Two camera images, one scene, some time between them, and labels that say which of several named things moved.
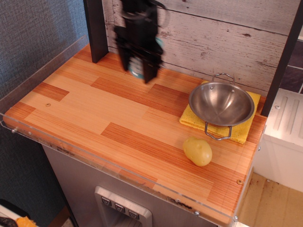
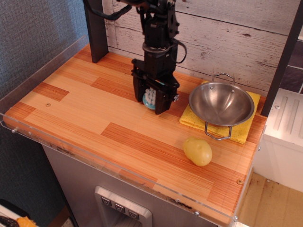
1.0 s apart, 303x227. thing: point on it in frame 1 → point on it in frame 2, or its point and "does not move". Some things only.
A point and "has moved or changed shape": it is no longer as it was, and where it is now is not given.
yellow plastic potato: [198, 151] does not move
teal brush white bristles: [136, 65] has moved or changed shape
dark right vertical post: [280, 70] does not move
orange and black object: [21, 222] does not move
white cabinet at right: [280, 157] does not move
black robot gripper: [139, 33] → [157, 73]
